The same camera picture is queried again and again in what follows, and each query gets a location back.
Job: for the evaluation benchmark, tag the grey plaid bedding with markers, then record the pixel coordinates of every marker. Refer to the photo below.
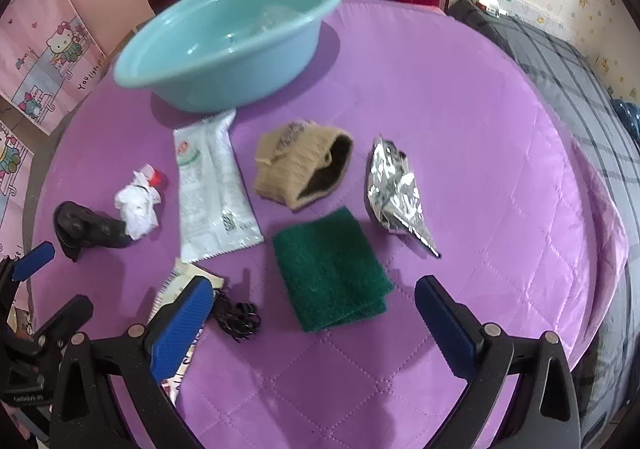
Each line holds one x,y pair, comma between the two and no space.
565,79

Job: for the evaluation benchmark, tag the green cloth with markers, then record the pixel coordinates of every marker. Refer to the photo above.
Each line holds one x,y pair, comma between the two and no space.
330,269

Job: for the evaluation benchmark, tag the white plastic bag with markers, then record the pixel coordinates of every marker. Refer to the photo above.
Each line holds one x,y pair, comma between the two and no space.
137,204

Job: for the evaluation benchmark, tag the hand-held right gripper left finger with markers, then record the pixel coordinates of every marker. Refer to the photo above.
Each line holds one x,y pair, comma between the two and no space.
175,329

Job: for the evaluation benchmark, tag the printed snack packet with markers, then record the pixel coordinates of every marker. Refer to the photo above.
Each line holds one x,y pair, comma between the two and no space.
172,279

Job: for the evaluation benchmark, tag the black glove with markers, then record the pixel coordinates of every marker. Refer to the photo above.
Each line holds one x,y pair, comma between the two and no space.
82,229

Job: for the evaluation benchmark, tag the white sachet packet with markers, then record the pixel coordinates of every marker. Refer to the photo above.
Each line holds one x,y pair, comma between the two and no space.
212,189

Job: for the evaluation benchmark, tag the blue starry cloth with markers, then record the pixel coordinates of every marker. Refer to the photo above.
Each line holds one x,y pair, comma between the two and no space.
629,121

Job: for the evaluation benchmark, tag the pink cartoon cat poster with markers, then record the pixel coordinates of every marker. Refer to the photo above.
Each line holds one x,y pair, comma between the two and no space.
10,179
45,54

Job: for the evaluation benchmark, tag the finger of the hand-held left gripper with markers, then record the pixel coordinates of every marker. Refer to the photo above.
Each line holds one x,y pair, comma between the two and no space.
31,260
62,319

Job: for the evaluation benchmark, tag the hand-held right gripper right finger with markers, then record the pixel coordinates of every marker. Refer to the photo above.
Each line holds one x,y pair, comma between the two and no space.
445,329

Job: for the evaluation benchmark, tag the teal plastic basin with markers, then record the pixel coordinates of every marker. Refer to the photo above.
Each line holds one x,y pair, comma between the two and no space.
225,39

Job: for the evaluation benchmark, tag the silver foil wrapper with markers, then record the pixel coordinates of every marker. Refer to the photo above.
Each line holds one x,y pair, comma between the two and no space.
395,194

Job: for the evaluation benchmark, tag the small white red object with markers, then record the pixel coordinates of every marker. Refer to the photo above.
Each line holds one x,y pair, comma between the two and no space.
486,4

